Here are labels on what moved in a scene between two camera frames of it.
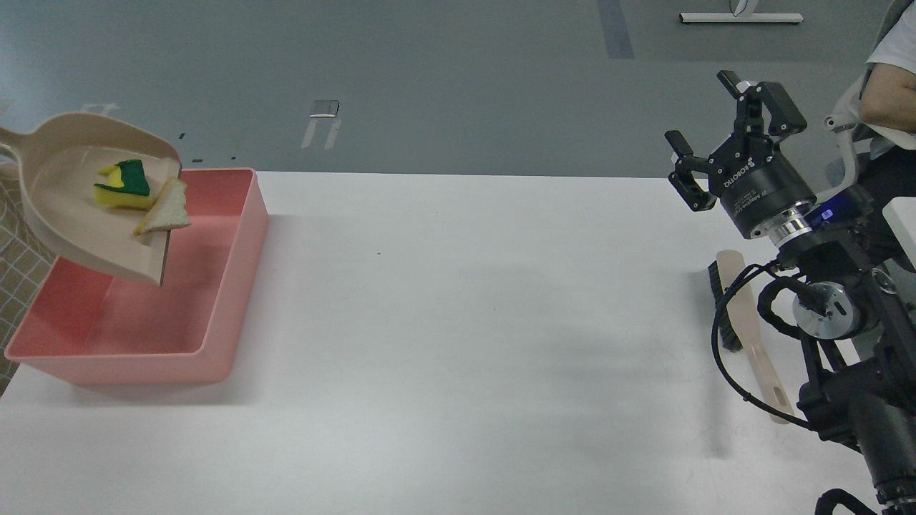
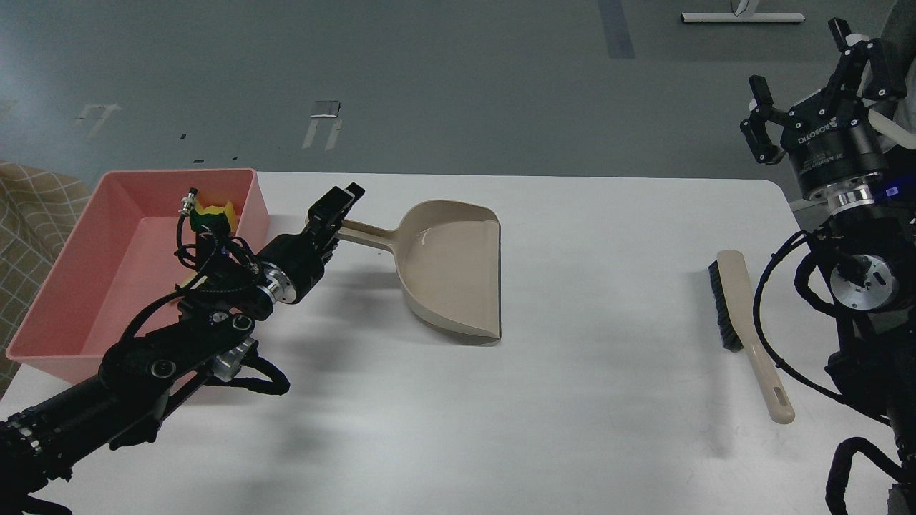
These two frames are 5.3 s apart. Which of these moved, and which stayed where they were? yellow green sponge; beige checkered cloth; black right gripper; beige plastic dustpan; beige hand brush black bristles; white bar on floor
Moved: beige plastic dustpan; yellow green sponge; black right gripper
Stayed: white bar on floor; beige checkered cloth; beige hand brush black bristles
